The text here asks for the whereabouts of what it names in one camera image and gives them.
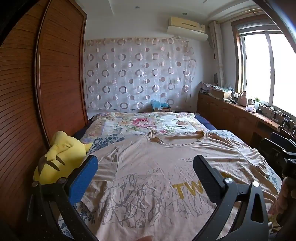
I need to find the circle-patterned sheer curtain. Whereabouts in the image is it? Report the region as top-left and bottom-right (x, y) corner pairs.
(84, 37), (197, 112)

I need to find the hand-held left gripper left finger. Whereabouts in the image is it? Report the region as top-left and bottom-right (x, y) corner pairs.
(26, 155), (100, 241)

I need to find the person's right hand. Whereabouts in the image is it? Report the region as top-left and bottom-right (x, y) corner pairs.
(269, 177), (296, 224)

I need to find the brown wooden wardrobe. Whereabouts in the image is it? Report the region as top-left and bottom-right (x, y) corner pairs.
(0, 0), (89, 241)

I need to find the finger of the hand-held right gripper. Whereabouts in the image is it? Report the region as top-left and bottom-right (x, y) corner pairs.
(264, 138), (288, 163)

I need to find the long wooden cabinet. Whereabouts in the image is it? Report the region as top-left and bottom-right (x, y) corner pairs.
(197, 91), (296, 150)

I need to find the white patterned window curtain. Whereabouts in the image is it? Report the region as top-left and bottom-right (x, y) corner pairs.
(209, 21), (225, 88)

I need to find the window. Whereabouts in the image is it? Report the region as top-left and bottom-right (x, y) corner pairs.
(231, 14), (296, 122)

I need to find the beige printed t-shirt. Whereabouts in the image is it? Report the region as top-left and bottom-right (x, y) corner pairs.
(69, 130), (279, 241)

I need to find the yellow cloth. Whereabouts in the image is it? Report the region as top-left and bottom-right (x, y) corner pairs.
(32, 131), (93, 184)

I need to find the navy blue blanket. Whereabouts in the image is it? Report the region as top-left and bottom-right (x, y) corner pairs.
(195, 114), (217, 131)

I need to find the cardboard box with clutter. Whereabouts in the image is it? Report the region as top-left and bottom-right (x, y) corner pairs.
(211, 88), (232, 100)

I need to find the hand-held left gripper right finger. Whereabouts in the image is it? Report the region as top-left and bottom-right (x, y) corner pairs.
(193, 155), (269, 241)

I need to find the pink floral blanket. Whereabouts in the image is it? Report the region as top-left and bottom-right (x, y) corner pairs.
(80, 112), (208, 144)

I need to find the white air conditioner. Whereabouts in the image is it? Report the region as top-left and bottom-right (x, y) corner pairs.
(167, 16), (208, 42)

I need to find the pile of folded cloths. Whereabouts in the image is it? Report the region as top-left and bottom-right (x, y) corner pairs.
(199, 82), (212, 94)

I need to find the blue floral bed sheet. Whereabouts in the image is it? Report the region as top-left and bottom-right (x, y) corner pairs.
(58, 128), (281, 234)

